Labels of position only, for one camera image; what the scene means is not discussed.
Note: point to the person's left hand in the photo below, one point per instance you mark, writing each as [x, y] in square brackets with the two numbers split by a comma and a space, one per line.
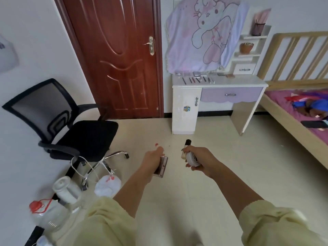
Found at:
[151, 162]

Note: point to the person's right hand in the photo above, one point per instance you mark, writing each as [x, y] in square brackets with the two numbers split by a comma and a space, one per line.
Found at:
[207, 160]

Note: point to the white square compact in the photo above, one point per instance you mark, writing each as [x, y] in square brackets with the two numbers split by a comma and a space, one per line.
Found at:
[163, 166]

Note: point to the small round white jar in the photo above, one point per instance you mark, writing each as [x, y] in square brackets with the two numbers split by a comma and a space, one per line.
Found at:
[193, 160]

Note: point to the person's right forearm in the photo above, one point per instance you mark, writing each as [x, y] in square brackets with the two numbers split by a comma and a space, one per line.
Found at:
[235, 189]

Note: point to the person's left forearm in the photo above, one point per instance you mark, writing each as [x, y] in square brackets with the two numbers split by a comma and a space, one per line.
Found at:
[128, 197]

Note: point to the clear plastic bag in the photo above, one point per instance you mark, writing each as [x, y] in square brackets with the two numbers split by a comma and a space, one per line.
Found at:
[107, 186]

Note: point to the blue cabinet sticker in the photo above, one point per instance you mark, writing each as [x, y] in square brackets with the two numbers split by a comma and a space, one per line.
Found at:
[187, 108]

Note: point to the black mesh office chair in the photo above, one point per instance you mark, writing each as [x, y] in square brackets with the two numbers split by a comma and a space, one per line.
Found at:
[87, 138]

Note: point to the white table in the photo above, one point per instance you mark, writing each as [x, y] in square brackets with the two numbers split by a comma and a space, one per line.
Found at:
[246, 80]

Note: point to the white electric kettle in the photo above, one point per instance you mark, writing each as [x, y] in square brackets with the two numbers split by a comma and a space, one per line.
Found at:
[66, 189]

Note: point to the red shiny packet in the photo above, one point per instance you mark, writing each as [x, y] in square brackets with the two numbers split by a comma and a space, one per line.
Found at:
[297, 97]

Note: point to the black flat item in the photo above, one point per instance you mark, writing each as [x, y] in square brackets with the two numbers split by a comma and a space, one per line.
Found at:
[313, 123]

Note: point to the pink cartoon print cloth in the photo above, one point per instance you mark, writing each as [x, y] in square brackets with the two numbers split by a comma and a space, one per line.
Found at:
[184, 48]

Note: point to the clear jug with red cap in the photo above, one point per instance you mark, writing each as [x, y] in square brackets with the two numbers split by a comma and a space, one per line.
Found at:
[48, 215]

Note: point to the brown fabric item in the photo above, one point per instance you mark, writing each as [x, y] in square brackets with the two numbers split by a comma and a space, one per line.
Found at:
[315, 114]

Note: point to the reddish brown door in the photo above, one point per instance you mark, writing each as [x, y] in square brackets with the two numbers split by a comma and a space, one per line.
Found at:
[118, 48]

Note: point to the terracotta pot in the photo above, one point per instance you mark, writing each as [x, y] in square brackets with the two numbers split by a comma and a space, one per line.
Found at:
[246, 48]

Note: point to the white shelf unit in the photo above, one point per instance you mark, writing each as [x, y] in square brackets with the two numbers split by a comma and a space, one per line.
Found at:
[259, 48]

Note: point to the blue cloth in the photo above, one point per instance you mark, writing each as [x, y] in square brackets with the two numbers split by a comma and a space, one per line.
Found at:
[317, 105]

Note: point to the dark container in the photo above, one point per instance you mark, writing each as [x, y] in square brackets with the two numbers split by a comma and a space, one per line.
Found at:
[258, 29]

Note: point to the bunch of pink sticks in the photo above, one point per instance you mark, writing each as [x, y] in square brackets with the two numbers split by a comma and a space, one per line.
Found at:
[263, 16]

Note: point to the white hanging object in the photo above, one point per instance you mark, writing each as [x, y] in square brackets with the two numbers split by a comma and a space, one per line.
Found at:
[7, 53]

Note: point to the wooden bed frame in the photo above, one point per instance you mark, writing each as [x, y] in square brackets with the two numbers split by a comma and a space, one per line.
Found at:
[287, 120]

